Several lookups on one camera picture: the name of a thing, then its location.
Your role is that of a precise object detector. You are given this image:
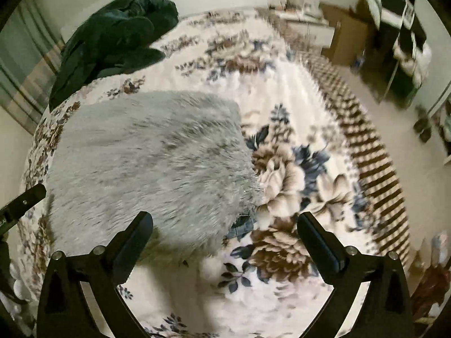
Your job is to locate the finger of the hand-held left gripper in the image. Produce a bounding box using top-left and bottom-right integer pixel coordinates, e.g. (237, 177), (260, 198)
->
(0, 183), (47, 235)

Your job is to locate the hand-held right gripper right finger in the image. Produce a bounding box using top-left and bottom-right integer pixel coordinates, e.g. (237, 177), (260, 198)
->
(297, 212), (414, 338)

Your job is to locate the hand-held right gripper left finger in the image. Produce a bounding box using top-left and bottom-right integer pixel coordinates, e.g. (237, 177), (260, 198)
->
(37, 211), (155, 338)

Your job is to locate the grey fluffy blanket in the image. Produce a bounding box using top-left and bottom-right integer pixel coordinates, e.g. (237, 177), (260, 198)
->
(46, 90), (266, 265)

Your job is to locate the bed with floral sheet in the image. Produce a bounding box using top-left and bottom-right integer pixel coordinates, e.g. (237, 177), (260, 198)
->
(20, 10), (388, 338)

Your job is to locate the brown checkered bed sheet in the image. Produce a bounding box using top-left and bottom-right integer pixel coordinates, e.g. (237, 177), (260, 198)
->
(257, 6), (414, 269)

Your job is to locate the dark red cloth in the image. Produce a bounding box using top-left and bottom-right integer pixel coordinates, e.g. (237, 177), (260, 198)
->
(410, 264), (446, 322)

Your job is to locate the striped green curtain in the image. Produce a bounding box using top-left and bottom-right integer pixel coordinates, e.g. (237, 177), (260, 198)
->
(0, 0), (63, 135)

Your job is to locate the pair of dark slippers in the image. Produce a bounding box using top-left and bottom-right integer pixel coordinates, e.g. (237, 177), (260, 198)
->
(413, 106), (433, 144)

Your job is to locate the dark green blanket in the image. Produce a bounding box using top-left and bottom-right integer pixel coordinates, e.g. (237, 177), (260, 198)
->
(48, 0), (180, 112)

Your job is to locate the white clothes pile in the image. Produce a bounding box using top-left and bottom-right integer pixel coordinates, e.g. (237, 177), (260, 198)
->
(392, 38), (433, 86)

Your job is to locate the large cardboard box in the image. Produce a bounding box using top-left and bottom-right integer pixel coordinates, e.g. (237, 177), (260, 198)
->
(319, 1), (371, 66)

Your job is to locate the white nightstand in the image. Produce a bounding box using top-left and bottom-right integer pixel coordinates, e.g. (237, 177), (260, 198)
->
(274, 6), (336, 48)

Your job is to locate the black and white jacket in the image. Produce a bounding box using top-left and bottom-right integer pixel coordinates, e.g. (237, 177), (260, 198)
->
(378, 0), (428, 47)

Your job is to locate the metal frame chair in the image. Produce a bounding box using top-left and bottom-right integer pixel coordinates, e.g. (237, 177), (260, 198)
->
(355, 0), (432, 109)

